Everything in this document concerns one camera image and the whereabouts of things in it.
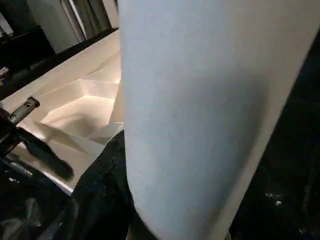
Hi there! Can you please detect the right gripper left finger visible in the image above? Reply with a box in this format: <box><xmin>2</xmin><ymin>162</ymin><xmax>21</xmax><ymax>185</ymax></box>
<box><xmin>47</xmin><ymin>130</ymin><xmax>138</xmax><ymax>240</ymax></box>

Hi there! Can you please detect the white plastic table leg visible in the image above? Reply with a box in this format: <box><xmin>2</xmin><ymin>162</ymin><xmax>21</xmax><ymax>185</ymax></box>
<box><xmin>117</xmin><ymin>0</ymin><xmax>320</xmax><ymax>240</ymax></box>

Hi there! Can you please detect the grey curtain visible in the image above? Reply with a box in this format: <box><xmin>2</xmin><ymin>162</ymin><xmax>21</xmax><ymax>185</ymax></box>
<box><xmin>60</xmin><ymin>0</ymin><xmax>115</xmax><ymax>45</ymax></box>

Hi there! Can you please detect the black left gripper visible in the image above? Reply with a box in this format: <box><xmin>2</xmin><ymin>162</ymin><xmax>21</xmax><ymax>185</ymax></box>
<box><xmin>0</xmin><ymin>95</ymin><xmax>75</xmax><ymax>182</ymax></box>

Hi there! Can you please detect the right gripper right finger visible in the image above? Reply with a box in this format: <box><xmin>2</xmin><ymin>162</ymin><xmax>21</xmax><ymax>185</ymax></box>
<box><xmin>227</xmin><ymin>160</ymin><xmax>320</xmax><ymax>240</ymax></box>

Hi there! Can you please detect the black table mat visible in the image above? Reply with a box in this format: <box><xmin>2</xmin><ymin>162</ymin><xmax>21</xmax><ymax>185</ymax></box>
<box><xmin>0</xmin><ymin>25</ymin><xmax>320</xmax><ymax>240</ymax></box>

